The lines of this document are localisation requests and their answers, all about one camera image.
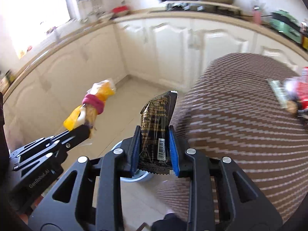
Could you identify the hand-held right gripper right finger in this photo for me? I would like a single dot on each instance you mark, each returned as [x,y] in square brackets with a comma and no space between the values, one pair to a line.
[173,154]

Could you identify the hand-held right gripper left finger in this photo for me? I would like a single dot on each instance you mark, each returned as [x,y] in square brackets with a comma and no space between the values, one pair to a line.
[136,149]

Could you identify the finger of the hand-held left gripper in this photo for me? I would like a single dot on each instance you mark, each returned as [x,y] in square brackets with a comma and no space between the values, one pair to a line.
[57,150]
[48,141]

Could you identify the light blue trash bin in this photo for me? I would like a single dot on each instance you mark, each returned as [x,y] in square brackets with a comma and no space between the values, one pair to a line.
[144,176]

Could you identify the black snack packet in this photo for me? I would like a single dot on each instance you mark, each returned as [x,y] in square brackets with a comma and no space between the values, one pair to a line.
[156,125]

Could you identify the yellow snack wrapper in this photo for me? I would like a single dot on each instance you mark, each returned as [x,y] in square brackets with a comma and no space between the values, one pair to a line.
[103,91]

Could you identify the long white checkered wrapper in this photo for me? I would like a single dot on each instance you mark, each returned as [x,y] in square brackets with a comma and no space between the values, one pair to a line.
[279,92]

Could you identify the pink elastic band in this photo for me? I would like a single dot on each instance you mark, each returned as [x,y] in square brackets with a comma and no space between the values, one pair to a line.
[93,104]

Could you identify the person's black-clad leg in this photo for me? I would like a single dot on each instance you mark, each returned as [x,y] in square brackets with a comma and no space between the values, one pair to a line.
[168,222]

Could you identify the brown dotted tablecloth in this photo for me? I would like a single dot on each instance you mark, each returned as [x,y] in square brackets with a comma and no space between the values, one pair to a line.
[240,125]

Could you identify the green yellow box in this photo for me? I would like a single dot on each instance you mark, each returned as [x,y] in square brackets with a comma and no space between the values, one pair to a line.
[8,79]

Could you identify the cream kitchen cabinets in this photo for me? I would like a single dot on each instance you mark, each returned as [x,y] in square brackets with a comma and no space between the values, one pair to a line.
[168,48]

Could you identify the bright window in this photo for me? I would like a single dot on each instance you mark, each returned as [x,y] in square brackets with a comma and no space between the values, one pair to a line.
[31,9]

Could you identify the beige kitchen countertop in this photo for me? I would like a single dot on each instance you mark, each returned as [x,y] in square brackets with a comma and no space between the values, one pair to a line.
[154,14]

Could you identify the red container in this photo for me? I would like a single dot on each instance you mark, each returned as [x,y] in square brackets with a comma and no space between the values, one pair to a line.
[119,9]

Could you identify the hanging utensil rack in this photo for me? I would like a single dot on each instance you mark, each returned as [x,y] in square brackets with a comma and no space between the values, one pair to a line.
[89,3]

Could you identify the red snack packet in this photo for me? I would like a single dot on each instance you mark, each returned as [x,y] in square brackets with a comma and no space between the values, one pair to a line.
[303,91]

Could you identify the black gas stove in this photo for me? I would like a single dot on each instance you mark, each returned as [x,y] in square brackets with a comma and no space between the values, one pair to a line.
[204,6]

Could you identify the pink bottle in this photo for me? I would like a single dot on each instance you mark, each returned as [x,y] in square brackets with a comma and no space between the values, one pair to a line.
[257,16]

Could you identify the green kitchen appliance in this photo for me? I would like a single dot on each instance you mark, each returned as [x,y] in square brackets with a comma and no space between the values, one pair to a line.
[286,25]

